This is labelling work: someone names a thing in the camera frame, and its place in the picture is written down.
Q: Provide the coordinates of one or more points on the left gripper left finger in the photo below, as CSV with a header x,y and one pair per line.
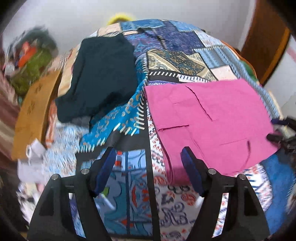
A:
x,y
52,218

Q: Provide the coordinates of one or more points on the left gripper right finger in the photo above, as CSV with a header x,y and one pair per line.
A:
x,y
245,218

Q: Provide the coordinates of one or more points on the pink pants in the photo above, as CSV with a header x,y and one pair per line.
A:
x,y
224,123

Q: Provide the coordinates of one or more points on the white wardrobe sliding door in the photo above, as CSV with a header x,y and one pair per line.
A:
x,y
282,82

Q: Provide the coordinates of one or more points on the orange green blanket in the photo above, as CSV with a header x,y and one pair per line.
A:
x,y
249,68

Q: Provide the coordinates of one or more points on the blue patchwork bedspread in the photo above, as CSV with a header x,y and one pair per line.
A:
x,y
138,201

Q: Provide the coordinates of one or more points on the wooden lap desk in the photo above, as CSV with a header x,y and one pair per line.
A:
x,y
32,120

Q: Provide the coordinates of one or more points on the brown wooden door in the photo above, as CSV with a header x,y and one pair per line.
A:
x,y
266,41

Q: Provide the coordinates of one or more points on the green storage bag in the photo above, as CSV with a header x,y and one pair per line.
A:
x,y
31,72

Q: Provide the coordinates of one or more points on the dark folded garment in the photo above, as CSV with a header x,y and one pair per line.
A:
x,y
103,78

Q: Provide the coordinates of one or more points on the orange box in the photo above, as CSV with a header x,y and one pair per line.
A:
x,y
28,53

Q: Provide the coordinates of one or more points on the yellow foam headboard tube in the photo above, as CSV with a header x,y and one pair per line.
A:
x,y
120,17

